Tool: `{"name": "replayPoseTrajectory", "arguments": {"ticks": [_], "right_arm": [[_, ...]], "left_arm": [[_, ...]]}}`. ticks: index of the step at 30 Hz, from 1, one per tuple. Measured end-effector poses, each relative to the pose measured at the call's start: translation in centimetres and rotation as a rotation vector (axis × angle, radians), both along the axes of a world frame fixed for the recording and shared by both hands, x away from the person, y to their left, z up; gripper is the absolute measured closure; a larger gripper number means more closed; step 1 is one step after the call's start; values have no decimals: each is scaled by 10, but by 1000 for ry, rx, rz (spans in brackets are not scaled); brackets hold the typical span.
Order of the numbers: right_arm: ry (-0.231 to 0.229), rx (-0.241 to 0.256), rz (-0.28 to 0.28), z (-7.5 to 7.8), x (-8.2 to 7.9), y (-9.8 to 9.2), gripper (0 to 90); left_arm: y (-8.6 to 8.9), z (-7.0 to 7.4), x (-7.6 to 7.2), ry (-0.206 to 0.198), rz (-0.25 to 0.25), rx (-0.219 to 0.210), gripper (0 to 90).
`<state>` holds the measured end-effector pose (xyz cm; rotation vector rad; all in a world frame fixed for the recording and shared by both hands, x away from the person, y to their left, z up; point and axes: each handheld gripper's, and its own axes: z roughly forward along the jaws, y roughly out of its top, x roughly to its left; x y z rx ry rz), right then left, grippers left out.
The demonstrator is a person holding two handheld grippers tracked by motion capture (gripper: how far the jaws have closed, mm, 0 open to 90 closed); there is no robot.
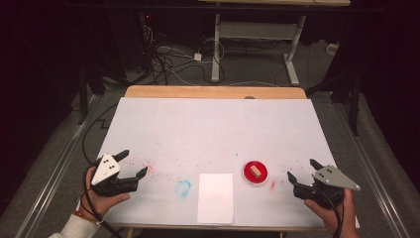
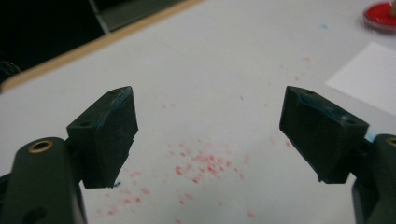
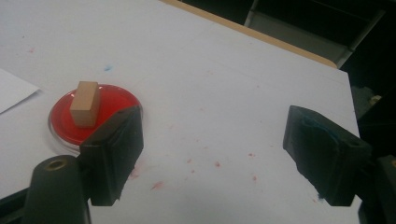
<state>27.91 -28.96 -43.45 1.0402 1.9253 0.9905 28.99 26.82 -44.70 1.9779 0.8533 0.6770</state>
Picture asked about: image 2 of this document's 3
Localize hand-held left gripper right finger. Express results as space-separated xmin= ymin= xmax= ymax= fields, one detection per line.
xmin=278 ymin=85 xmax=396 ymax=224

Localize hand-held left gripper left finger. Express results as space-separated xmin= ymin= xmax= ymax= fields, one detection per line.
xmin=0 ymin=85 xmax=139 ymax=224

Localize white paper sheet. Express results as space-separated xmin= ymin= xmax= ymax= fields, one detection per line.
xmin=324 ymin=41 xmax=396 ymax=117

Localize round red ink pad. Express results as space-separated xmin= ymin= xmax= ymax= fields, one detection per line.
xmin=362 ymin=1 xmax=396 ymax=34

